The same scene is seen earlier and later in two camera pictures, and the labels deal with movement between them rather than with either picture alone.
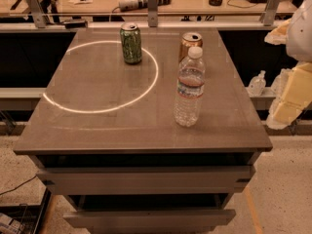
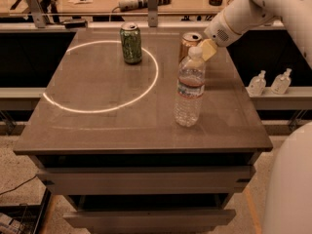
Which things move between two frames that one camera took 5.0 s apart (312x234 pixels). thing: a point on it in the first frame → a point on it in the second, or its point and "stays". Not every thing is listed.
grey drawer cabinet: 105,135 stays
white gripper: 300,36 → 219,33
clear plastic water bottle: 190,89 stays
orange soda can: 188,40 stays
